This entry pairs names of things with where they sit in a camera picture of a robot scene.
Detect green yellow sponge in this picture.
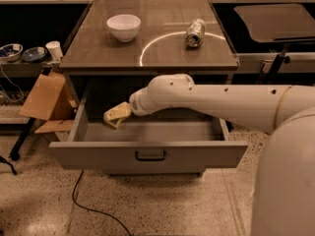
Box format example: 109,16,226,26
103,117,125,129

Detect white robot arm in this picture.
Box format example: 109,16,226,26
103,74,315,236

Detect open grey top drawer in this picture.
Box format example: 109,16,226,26
49,84,247,175

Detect grey drawer cabinet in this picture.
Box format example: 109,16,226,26
58,0,240,178

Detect cardboard box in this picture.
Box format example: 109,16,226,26
19,72,77,134

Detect white ceramic bowl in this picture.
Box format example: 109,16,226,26
106,14,141,42

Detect white paper cup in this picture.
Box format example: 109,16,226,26
45,41,63,61

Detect dark blue plate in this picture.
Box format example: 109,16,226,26
22,46,47,62

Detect black left stand leg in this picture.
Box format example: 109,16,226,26
9,118,35,161

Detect crushed metal can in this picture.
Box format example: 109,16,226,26
185,19,206,48

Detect blue patterned bowl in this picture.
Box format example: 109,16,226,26
0,43,23,62

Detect grey tray on stand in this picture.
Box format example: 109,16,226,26
234,4,315,42

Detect black drawer handle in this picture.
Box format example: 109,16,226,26
135,150,166,162

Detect black floor cable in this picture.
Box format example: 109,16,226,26
71,169,133,236

